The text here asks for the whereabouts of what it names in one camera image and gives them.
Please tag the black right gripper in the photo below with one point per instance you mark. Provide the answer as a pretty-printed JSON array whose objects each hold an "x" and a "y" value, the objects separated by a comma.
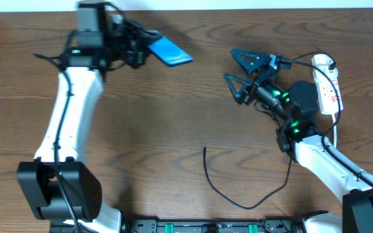
[{"x": 259, "y": 79}]

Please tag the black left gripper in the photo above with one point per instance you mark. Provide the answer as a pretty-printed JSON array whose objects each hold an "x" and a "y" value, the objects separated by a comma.
[{"x": 134, "y": 52}]

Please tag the blue Galaxy smartphone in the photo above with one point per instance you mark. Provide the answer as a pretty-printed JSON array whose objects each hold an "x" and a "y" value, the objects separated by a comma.
[{"x": 169, "y": 53}]

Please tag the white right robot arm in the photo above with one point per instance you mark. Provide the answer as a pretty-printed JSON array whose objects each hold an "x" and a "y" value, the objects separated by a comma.
[{"x": 298, "y": 135}]

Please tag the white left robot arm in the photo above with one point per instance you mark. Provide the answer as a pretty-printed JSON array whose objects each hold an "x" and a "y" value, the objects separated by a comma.
[{"x": 57, "y": 184}]

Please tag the white power strip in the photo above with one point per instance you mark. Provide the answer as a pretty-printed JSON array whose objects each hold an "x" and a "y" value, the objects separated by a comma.
[{"x": 326, "y": 95}]

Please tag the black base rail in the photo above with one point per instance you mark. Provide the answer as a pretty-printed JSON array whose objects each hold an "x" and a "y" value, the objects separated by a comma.
[{"x": 155, "y": 226}]

